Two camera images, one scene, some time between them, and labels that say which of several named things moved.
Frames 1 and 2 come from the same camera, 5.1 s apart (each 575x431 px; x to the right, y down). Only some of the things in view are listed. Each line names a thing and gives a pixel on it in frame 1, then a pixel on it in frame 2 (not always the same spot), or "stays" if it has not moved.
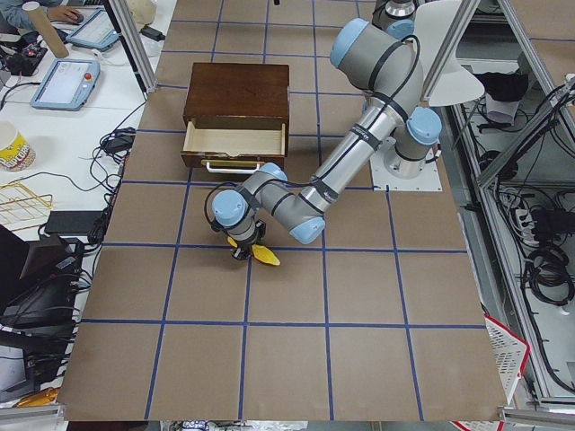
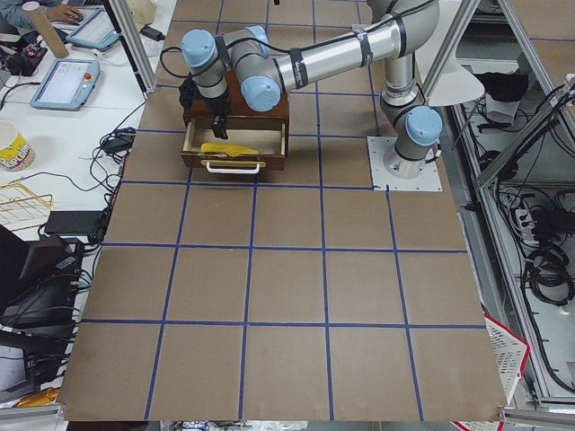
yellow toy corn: [260, 252] to [231, 150]
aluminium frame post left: [132, 37] stays
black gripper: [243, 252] to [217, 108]
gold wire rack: [21, 208] stays
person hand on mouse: [65, 13] stays
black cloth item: [505, 87] stays
